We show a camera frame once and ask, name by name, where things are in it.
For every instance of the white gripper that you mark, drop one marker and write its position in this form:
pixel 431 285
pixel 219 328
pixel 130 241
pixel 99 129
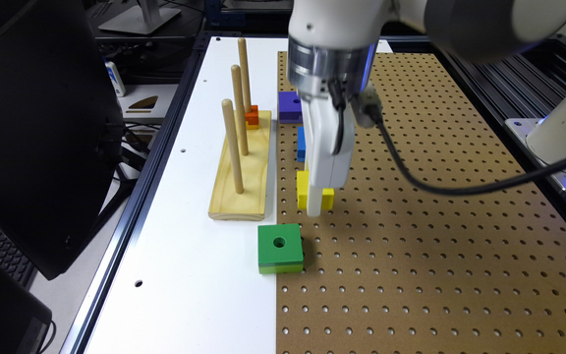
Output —
pixel 327 170

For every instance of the yellow wooden block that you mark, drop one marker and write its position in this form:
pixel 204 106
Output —
pixel 302 187

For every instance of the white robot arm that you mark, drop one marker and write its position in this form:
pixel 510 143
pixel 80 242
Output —
pixel 332 45

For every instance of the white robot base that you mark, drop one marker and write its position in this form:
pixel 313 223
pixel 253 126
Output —
pixel 565 133

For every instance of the blue wooden block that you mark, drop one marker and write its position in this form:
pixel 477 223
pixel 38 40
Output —
pixel 301 145

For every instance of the green wooden block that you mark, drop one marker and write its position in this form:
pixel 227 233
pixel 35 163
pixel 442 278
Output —
pixel 279 248

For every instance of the purple wooden block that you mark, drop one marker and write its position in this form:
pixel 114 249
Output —
pixel 289 108

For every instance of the orange wooden block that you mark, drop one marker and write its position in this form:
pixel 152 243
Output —
pixel 252 118

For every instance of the wooden peg base board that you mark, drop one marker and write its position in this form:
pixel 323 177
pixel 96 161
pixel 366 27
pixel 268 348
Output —
pixel 226 203

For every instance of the brown perforated pegboard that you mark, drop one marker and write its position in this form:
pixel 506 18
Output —
pixel 390 268

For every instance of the front wooden peg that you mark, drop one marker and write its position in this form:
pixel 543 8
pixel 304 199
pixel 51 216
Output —
pixel 232 143

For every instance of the wooden peg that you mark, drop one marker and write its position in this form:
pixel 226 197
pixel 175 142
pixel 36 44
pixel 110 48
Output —
pixel 232 143
pixel 245 74
pixel 239 110

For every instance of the middle wooden peg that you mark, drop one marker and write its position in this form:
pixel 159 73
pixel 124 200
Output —
pixel 239 110

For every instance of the rear wooden peg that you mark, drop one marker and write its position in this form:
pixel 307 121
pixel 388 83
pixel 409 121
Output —
pixel 245 74

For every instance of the white blue small device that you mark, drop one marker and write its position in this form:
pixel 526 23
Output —
pixel 115 78

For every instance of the silver monitor stand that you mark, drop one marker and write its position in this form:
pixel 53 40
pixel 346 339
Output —
pixel 145 18

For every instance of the black computer monitor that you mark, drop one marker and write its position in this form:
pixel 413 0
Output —
pixel 60 130

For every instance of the black keyboard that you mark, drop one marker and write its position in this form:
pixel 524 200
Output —
pixel 15 263

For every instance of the black laptop corner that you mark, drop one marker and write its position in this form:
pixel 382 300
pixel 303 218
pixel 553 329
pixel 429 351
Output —
pixel 24 320

